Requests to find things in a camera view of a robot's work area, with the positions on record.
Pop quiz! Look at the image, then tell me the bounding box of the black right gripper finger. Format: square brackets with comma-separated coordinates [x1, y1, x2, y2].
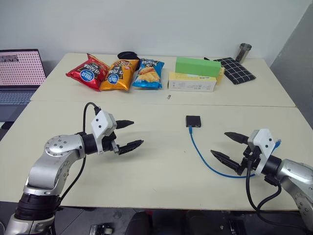
[224, 132, 250, 145]
[210, 149, 243, 173]

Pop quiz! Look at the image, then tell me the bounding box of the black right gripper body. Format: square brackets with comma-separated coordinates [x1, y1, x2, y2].
[236, 145, 261, 176]

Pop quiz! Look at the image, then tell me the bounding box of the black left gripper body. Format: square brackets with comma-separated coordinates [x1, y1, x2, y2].
[102, 133, 122, 156]

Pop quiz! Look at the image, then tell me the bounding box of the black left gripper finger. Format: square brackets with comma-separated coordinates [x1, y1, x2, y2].
[118, 140, 145, 156]
[116, 119, 135, 130]

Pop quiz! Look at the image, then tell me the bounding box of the small black adapter box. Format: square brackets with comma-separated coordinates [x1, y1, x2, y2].
[184, 115, 202, 128]

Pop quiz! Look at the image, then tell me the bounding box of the orange chips bag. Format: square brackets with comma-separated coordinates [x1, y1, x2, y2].
[99, 58, 140, 92]

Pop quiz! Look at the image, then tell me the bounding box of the blue chips bag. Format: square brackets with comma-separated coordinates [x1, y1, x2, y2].
[132, 58, 165, 90]

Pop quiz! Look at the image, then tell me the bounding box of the red chips bag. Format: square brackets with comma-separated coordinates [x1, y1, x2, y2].
[66, 53, 111, 92]

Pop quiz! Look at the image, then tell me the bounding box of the black white checked pouch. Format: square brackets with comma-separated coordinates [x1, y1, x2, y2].
[212, 57, 257, 86]

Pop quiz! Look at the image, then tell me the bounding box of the black round object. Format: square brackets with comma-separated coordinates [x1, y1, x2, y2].
[117, 51, 140, 61]

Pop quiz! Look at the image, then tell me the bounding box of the pale yellow white carton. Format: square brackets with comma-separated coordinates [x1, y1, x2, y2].
[167, 71, 218, 93]

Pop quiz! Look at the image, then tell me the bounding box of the green rectangular box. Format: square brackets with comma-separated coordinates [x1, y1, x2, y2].
[175, 56, 222, 78]

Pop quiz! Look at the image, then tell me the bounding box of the metal cup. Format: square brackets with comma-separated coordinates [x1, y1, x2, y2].
[235, 43, 253, 63]

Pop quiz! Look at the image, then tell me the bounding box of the black device under table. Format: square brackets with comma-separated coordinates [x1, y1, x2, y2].
[89, 223, 115, 235]

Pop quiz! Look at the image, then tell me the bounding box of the laptop with pink screen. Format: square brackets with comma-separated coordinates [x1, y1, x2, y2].
[0, 48, 47, 123]

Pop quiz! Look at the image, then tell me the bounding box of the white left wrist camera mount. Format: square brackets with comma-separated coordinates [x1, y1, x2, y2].
[90, 110, 118, 156]

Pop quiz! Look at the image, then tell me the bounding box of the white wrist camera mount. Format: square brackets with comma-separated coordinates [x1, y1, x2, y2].
[90, 110, 118, 156]
[247, 128, 273, 176]

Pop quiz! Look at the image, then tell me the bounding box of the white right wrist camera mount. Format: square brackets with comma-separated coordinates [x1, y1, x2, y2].
[247, 128, 273, 176]

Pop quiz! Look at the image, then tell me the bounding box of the blue cable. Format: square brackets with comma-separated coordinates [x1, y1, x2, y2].
[188, 124, 282, 179]

